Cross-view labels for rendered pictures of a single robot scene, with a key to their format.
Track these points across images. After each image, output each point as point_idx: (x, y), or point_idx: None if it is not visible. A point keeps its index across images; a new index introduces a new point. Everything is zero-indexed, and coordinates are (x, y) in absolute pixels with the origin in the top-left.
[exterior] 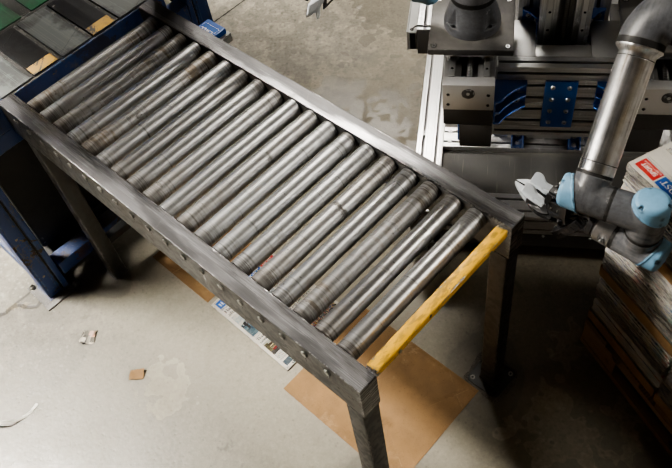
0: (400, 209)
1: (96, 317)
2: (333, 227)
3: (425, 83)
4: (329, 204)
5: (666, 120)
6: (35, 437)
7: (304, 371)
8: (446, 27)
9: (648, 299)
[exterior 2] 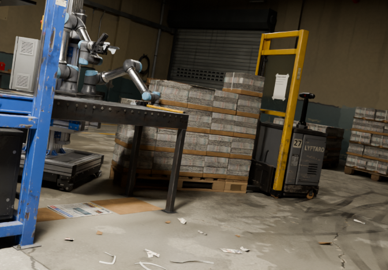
0: (135, 105)
1: (56, 237)
2: None
3: None
4: None
5: None
6: (125, 254)
7: (114, 211)
8: (70, 90)
9: (144, 138)
